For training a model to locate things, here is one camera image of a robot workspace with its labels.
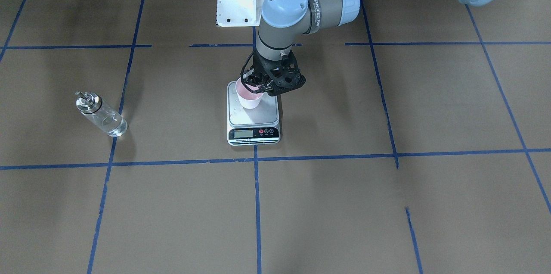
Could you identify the clear glass sauce bottle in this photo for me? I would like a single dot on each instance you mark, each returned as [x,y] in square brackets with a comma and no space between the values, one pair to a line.
[99,112]

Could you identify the silver digital kitchen scale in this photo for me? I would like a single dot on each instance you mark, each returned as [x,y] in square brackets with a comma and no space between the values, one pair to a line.
[256,126]

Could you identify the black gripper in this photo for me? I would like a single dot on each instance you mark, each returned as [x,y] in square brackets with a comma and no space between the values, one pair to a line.
[259,68]

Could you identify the pink paper cup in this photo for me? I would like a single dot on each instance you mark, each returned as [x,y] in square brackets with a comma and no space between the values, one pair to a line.
[246,98]

